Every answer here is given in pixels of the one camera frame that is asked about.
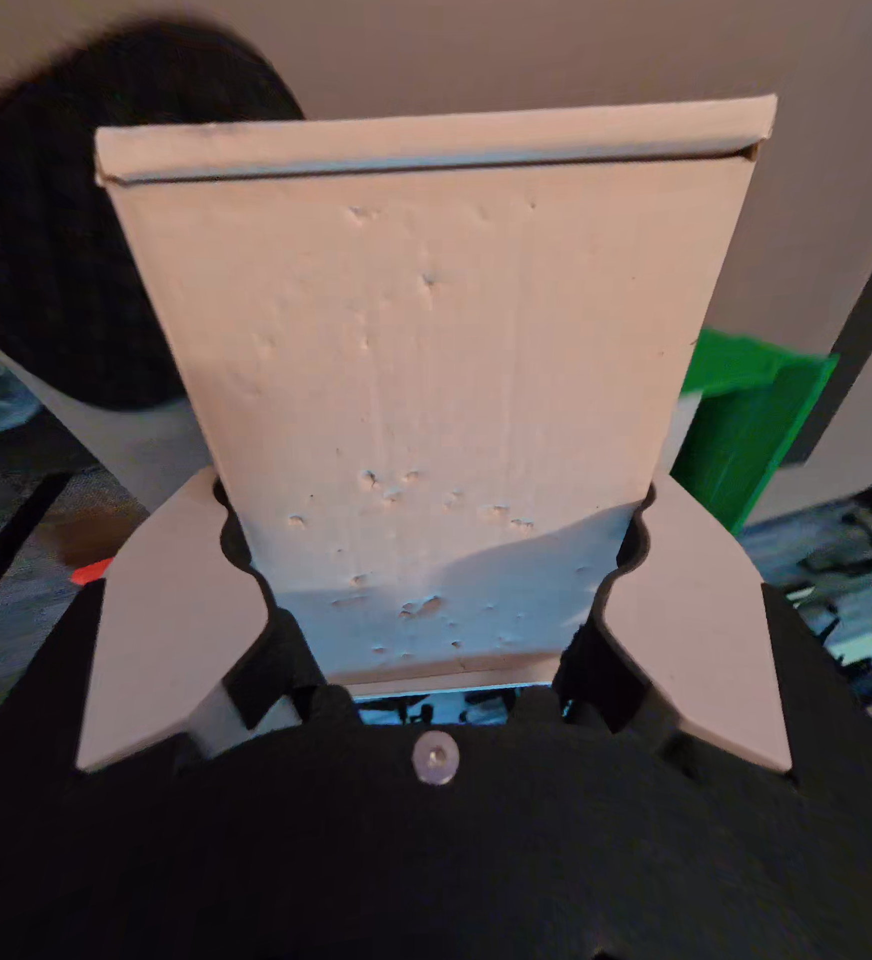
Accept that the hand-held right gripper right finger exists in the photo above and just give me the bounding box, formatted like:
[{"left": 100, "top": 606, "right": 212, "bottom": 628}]
[{"left": 589, "top": 480, "right": 794, "bottom": 775}]

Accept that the white cardboard mailer box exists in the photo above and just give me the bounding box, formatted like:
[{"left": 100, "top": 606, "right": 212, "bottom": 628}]
[{"left": 94, "top": 93, "right": 779, "bottom": 687}]

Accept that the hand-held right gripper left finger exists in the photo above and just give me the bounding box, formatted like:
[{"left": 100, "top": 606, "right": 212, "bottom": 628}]
[{"left": 74, "top": 466, "right": 302, "bottom": 772}]

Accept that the green plastic bin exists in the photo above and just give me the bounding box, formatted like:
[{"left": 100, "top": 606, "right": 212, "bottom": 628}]
[{"left": 668, "top": 328, "right": 840, "bottom": 535}]

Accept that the black wrist rest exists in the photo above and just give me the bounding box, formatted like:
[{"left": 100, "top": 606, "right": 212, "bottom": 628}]
[{"left": 0, "top": 22, "right": 305, "bottom": 412}]

